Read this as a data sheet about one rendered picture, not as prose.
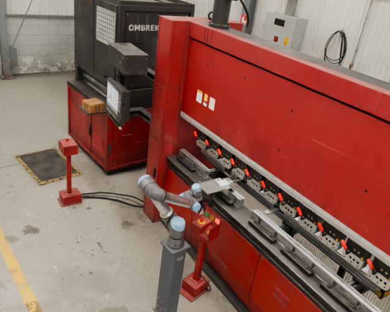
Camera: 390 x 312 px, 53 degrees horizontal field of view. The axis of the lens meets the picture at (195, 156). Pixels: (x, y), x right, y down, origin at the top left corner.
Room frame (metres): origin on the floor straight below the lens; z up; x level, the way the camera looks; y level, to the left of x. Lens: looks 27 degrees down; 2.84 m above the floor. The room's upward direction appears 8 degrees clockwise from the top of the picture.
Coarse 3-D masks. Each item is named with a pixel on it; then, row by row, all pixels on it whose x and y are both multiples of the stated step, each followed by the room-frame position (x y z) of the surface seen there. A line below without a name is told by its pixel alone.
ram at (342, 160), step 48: (192, 48) 3.78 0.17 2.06; (192, 96) 3.70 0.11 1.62; (240, 96) 3.15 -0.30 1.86; (288, 96) 2.74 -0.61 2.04; (240, 144) 3.05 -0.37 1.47; (288, 144) 2.65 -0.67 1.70; (336, 144) 2.35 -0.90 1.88; (384, 144) 2.12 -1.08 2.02; (288, 192) 2.56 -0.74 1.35; (336, 192) 2.27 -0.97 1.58; (384, 192) 2.03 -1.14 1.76; (384, 240) 1.95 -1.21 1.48
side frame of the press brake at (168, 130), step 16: (160, 16) 3.89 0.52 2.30; (176, 16) 4.01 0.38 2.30; (160, 32) 3.87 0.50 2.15; (176, 32) 3.75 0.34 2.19; (160, 48) 3.85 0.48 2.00; (176, 48) 3.76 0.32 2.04; (160, 64) 3.83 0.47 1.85; (176, 64) 3.77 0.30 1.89; (160, 80) 3.80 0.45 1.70; (176, 80) 3.78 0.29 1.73; (160, 96) 3.78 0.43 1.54; (176, 96) 3.80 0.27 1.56; (160, 112) 3.75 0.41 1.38; (176, 112) 3.81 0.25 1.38; (160, 128) 3.73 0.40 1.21; (176, 128) 3.82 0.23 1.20; (192, 128) 3.94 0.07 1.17; (160, 144) 3.71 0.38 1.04; (176, 144) 3.84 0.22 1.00; (192, 144) 3.96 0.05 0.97; (160, 160) 3.72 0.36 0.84; (160, 176) 3.74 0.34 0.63; (144, 208) 3.89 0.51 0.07
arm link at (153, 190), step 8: (152, 184) 2.39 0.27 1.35; (144, 192) 2.37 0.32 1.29; (152, 192) 2.34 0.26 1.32; (160, 192) 2.36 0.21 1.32; (160, 200) 2.34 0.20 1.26; (168, 200) 2.38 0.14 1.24; (176, 200) 2.42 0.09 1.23; (184, 200) 2.47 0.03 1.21; (192, 200) 2.53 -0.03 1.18; (192, 208) 2.50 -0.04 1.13; (200, 208) 2.52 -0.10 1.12
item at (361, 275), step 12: (204, 156) 3.85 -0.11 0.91; (252, 192) 3.20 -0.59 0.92; (264, 204) 3.05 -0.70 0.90; (288, 216) 2.82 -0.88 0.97; (300, 228) 2.70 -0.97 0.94; (312, 240) 2.60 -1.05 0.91; (324, 252) 2.49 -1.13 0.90; (336, 252) 2.42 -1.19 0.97; (348, 264) 2.32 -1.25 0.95; (360, 276) 2.23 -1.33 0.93; (372, 288) 2.14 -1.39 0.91
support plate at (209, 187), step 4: (212, 180) 3.18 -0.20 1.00; (216, 180) 3.19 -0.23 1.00; (220, 180) 3.21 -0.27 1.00; (200, 184) 3.07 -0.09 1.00; (204, 184) 3.08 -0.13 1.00; (208, 184) 3.09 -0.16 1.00; (212, 184) 3.10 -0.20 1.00; (216, 184) 3.11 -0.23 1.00; (204, 188) 3.02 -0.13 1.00; (208, 188) 3.03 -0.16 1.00; (212, 188) 3.04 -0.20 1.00; (216, 188) 3.05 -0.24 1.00; (220, 188) 3.06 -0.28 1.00; (224, 188) 3.07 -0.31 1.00; (228, 188) 3.08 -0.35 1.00; (208, 192) 2.97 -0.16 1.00; (212, 192) 2.98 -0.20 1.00; (216, 192) 3.00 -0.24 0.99
